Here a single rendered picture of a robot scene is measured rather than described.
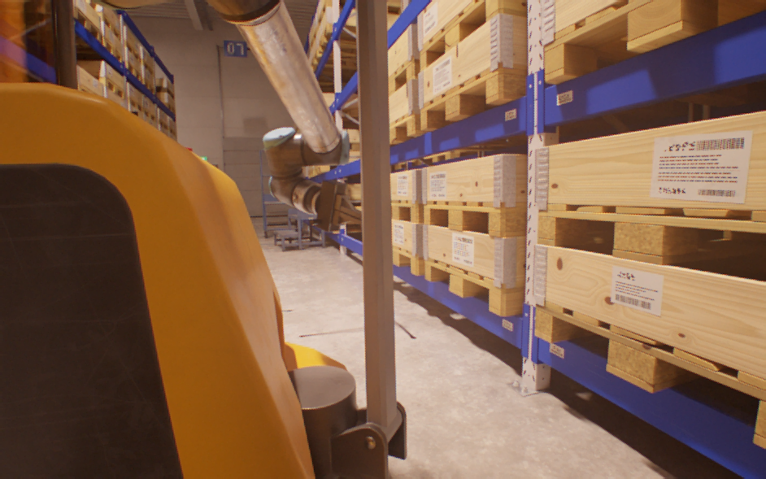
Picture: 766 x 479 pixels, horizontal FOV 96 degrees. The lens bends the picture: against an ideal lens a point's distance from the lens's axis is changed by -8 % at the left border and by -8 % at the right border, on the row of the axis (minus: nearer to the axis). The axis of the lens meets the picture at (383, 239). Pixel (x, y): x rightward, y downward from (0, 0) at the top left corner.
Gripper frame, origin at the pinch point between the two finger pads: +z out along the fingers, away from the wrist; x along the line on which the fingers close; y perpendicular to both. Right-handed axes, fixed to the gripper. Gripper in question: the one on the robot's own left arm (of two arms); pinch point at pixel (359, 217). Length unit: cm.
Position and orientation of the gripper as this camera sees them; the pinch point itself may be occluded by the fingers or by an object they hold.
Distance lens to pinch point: 94.2
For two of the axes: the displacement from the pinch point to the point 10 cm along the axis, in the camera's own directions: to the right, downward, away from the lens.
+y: -6.3, 1.1, -7.7
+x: 1.9, -9.4, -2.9
